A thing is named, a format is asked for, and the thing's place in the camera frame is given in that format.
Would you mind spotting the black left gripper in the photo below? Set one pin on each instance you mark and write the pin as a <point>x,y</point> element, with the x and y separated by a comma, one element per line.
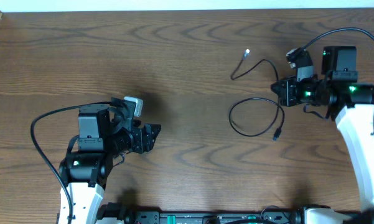
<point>146,137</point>

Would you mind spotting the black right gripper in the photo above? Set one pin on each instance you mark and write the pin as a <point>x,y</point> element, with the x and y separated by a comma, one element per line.
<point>286,97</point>

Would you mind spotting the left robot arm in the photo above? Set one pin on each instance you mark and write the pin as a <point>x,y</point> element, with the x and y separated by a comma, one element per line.
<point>105,133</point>

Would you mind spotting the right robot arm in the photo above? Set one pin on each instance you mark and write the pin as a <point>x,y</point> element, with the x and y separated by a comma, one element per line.
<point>351,105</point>

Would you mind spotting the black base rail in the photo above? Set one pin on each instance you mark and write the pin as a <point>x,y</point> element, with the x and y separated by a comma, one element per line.
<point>211,217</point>

